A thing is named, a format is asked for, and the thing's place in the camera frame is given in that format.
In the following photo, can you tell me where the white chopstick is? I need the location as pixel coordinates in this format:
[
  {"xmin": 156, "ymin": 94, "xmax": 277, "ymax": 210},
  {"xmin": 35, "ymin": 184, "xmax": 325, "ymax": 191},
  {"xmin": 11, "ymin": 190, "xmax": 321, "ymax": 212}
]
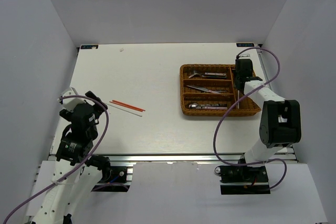
[
  {"xmin": 236, "ymin": 90, "xmax": 240, "ymax": 109},
  {"xmin": 105, "ymin": 103, "xmax": 143, "ymax": 118}
]

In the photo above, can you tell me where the orange chopstick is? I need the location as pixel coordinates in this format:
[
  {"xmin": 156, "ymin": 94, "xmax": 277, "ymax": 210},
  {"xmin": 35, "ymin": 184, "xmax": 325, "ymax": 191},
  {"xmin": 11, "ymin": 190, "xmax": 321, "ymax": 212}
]
[
  {"xmin": 109, "ymin": 102, "xmax": 144, "ymax": 112},
  {"xmin": 112, "ymin": 100, "xmax": 146, "ymax": 111}
]

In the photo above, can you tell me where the knife with black handle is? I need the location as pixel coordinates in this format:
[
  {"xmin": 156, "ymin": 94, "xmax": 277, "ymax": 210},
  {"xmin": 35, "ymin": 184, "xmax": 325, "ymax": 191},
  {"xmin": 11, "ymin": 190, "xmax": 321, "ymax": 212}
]
[{"xmin": 202, "ymin": 90, "xmax": 228, "ymax": 94}]

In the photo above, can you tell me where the knife with pink handle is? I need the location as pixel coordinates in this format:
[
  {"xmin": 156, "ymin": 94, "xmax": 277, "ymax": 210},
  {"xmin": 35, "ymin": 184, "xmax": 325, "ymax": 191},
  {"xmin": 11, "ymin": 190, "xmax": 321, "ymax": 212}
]
[{"xmin": 187, "ymin": 85, "xmax": 209, "ymax": 91}]

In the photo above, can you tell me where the fork with black handle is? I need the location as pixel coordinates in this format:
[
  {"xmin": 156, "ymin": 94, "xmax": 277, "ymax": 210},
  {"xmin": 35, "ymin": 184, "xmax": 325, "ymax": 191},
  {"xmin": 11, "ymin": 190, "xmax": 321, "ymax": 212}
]
[{"xmin": 188, "ymin": 74, "xmax": 227, "ymax": 79}]

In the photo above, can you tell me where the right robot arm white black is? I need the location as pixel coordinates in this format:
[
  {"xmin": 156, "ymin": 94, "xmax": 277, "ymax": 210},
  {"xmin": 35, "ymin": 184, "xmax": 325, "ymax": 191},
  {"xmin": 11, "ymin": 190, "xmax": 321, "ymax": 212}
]
[{"xmin": 235, "ymin": 59, "xmax": 301, "ymax": 182}]

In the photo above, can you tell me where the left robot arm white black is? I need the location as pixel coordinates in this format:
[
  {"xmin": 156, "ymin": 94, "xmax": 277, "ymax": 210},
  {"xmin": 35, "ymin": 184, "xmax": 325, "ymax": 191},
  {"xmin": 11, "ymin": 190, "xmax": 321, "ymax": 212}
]
[{"xmin": 31, "ymin": 88, "xmax": 111, "ymax": 223}]

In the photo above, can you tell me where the woven wicker cutlery tray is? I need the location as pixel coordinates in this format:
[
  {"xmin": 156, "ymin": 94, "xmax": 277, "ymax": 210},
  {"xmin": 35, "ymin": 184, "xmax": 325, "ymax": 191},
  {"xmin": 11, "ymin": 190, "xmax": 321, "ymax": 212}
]
[{"xmin": 180, "ymin": 63, "xmax": 263, "ymax": 116}]

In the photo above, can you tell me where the blue label left corner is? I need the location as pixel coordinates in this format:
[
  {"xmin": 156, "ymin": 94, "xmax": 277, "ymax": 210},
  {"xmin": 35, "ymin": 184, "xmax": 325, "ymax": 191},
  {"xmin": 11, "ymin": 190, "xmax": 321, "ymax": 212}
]
[{"xmin": 80, "ymin": 45, "xmax": 99, "ymax": 50}]

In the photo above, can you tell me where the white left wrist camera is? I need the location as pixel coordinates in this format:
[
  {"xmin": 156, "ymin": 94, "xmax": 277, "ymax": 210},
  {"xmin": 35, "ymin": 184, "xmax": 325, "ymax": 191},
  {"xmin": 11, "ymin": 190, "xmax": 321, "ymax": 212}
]
[{"xmin": 57, "ymin": 87, "xmax": 85, "ymax": 112}]

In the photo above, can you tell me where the aluminium rail front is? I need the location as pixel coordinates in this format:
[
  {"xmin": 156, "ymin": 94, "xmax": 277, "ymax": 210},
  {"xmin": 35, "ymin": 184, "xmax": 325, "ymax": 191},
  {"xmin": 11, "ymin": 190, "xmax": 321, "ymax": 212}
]
[{"xmin": 102, "ymin": 150, "xmax": 297, "ymax": 162}]

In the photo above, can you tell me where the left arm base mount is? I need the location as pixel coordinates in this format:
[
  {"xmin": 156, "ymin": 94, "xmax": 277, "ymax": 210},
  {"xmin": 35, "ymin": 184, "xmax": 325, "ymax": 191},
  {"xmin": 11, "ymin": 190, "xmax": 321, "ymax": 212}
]
[{"xmin": 81, "ymin": 155, "xmax": 130, "ymax": 193}]

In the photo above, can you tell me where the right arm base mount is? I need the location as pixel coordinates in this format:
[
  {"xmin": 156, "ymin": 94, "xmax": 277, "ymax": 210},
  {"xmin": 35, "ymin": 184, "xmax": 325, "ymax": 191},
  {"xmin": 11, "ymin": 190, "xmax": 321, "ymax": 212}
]
[{"xmin": 214, "ymin": 166, "xmax": 270, "ymax": 195}]

